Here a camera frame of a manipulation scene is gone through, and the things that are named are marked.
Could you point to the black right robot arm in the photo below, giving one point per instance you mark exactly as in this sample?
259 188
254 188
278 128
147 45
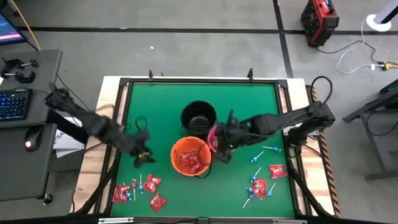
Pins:
280 119

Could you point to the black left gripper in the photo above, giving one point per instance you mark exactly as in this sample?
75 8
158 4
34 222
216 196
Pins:
141 144

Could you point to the green table mat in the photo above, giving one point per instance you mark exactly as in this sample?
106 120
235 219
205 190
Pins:
155 93

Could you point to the dark grey metal stand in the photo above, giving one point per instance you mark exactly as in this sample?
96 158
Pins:
381 155

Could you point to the red black toolbox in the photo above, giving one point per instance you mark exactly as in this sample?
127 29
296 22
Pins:
318 21

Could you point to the black screw clamp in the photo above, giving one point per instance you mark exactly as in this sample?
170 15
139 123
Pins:
23 77
12 63

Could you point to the black computer mouse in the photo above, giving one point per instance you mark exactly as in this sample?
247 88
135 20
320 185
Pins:
33 138

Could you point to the red candy pack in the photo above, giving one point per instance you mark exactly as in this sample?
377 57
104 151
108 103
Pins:
185 157
120 193
259 187
199 157
277 171
157 202
196 168
151 183

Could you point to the yellow black hazard strip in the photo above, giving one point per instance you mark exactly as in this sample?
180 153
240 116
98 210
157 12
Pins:
330 186

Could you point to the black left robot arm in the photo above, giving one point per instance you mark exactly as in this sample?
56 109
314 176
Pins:
93 123

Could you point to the white paper sheet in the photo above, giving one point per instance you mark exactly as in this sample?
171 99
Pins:
66 146

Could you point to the pink pumpkin bucket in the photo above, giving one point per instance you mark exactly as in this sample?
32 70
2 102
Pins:
211 140

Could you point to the black frame clamp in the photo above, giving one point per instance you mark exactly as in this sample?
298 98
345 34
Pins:
250 74
150 74

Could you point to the orange pumpkin bucket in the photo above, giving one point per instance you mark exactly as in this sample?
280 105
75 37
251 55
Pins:
205 155

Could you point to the blue lollipop white stick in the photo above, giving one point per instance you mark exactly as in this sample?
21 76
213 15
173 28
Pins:
128 195
250 196
249 189
275 149
140 188
254 160
253 179
269 193

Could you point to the black desk knob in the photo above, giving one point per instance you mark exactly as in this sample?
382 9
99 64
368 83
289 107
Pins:
47 199

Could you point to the black metal table frame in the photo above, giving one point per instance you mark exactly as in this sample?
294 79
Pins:
202 80

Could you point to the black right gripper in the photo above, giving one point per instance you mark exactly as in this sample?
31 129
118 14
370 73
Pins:
237 133

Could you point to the laptop screen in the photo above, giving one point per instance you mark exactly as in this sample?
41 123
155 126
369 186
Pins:
9 31

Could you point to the red lollipop white stick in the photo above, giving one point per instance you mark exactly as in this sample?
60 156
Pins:
134 184

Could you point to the black plastic bucket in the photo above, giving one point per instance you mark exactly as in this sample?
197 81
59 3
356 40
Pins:
199 118

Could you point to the black backlit keyboard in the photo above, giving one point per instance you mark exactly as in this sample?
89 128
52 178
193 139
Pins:
12 104

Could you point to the grey side desk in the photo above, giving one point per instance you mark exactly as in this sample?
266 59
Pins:
46 93

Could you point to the silver metal bracket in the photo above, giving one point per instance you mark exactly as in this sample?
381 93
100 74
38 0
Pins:
289 221
115 220

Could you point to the white tower fan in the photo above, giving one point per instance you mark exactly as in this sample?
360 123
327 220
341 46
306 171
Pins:
377 23

